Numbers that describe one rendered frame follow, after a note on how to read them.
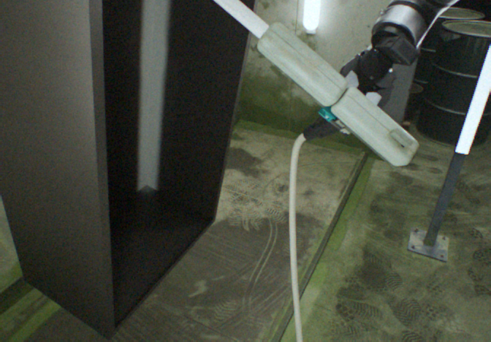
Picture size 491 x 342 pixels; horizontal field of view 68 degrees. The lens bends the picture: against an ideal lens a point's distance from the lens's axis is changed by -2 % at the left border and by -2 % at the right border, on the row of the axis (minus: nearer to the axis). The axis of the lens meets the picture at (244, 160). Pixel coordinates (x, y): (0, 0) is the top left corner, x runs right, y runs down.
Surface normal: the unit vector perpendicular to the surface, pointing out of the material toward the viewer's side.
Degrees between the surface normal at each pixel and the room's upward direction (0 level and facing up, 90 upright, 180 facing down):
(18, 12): 90
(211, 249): 0
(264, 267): 0
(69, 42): 90
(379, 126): 52
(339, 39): 90
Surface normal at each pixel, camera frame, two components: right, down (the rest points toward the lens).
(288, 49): 0.22, -0.13
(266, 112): -0.47, 0.46
